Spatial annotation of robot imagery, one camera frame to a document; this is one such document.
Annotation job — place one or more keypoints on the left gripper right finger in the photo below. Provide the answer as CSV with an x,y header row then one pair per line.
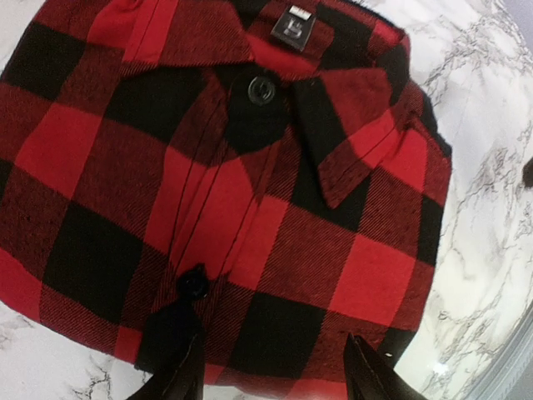
x,y
369,378

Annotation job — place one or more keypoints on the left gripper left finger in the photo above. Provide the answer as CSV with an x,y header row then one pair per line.
x,y
177,367

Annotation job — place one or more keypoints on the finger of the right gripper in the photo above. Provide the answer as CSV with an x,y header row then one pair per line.
x,y
527,174

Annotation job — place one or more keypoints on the red black plaid shirt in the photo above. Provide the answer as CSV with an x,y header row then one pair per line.
x,y
264,171

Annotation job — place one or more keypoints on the aluminium front table rail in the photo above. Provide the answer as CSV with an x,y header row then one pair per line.
x,y
509,375

